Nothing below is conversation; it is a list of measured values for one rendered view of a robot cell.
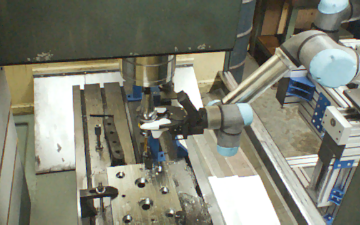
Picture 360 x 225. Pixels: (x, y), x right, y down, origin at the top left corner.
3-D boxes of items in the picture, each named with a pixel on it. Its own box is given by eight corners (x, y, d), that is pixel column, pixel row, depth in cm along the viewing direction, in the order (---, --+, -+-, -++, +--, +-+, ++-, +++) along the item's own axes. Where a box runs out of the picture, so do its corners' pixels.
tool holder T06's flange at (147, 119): (133, 113, 128) (134, 106, 127) (151, 109, 131) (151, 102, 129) (141, 125, 124) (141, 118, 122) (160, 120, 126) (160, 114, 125)
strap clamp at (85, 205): (118, 205, 149) (117, 175, 141) (119, 212, 147) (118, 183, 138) (80, 210, 147) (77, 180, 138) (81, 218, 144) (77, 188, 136)
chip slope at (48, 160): (189, 99, 254) (193, 62, 239) (226, 182, 199) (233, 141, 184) (39, 112, 237) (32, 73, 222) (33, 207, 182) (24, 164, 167)
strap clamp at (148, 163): (147, 161, 168) (148, 133, 160) (153, 185, 158) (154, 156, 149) (139, 162, 168) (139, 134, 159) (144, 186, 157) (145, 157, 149)
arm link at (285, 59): (304, 12, 138) (196, 105, 153) (320, 26, 129) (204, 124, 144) (321, 32, 144) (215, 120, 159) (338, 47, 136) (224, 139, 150)
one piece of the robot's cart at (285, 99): (336, 90, 227) (341, 76, 222) (346, 101, 219) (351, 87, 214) (274, 95, 220) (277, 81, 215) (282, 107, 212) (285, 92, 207)
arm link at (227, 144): (230, 136, 150) (235, 112, 144) (241, 157, 141) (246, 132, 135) (210, 138, 149) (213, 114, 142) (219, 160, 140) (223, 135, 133)
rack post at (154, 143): (163, 153, 173) (166, 94, 155) (165, 162, 169) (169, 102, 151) (139, 155, 171) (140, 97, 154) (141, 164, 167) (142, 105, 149)
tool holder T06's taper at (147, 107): (137, 107, 127) (137, 89, 123) (150, 104, 128) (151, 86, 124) (143, 115, 123) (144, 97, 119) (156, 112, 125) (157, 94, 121)
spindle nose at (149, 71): (110, 64, 121) (109, 26, 114) (160, 54, 127) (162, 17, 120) (131, 93, 109) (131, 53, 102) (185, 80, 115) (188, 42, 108)
